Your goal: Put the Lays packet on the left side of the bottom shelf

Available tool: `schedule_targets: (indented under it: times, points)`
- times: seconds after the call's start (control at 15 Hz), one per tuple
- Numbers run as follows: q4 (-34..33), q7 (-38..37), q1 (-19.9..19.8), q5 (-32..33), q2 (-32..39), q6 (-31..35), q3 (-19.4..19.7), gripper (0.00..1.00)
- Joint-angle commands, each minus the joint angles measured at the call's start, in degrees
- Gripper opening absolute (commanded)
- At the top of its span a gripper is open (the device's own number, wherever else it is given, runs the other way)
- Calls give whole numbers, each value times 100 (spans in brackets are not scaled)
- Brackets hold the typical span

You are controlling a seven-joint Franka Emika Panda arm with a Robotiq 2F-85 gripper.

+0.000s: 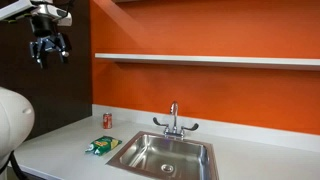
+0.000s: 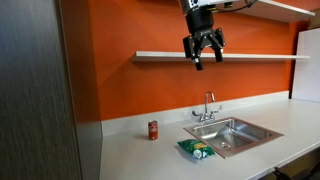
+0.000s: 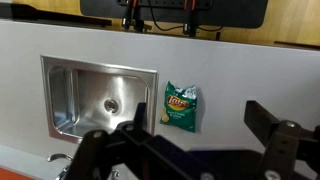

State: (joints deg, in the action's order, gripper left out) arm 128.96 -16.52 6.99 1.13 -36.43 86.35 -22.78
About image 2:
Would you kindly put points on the red soda can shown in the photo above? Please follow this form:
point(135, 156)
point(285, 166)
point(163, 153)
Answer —
point(153, 129)

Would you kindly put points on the chrome sink faucet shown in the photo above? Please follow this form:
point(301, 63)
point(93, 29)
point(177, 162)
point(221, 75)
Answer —
point(208, 115)

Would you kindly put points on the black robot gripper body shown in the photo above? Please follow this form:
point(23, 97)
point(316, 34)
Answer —
point(200, 25)

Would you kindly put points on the white wall shelf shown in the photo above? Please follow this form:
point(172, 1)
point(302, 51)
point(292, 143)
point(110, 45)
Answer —
point(269, 9)
point(157, 56)

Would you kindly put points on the white lower wall shelf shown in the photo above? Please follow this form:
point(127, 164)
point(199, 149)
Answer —
point(157, 56)

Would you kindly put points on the green Lays chips packet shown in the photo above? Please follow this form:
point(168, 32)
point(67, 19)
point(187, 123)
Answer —
point(196, 148)

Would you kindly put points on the stainless steel sink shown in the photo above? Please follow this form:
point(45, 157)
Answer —
point(231, 136)

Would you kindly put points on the white board at right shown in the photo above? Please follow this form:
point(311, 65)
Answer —
point(306, 81)

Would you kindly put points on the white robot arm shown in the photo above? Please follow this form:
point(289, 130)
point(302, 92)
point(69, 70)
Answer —
point(189, 5)

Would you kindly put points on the white upper wall shelf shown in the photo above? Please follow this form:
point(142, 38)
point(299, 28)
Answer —
point(269, 9)

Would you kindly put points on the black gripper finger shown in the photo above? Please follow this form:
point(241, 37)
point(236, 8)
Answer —
point(198, 64)
point(218, 54)

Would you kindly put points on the dark wood cabinet panel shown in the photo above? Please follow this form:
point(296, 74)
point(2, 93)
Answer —
point(37, 133)

